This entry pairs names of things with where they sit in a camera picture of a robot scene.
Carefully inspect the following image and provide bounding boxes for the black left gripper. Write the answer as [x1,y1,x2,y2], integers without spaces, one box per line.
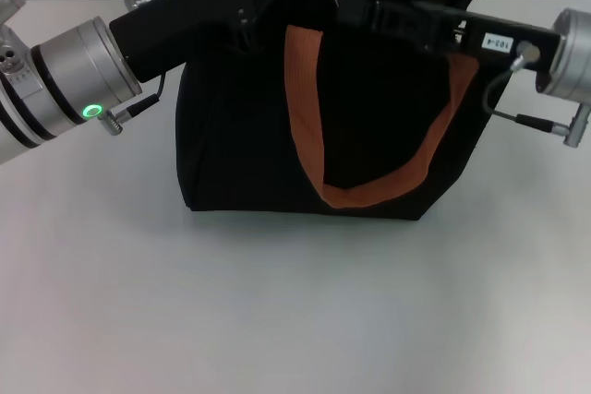
[110,0,291,85]

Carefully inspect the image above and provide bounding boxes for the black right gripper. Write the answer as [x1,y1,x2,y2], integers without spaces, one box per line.
[338,0,563,77]

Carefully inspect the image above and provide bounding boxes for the black bag with orange handles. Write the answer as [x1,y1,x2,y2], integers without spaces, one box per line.
[175,0,493,221]

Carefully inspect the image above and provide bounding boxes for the left gripper cable with plugs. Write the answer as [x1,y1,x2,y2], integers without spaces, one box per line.
[94,0,165,137]

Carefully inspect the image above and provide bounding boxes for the gripper cable with plugs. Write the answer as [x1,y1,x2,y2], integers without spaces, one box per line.
[482,41,591,149]
[94,0,165,137]

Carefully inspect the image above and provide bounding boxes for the right gripper cable with plugs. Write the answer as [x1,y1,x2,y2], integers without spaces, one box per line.
[482,41,591,149]

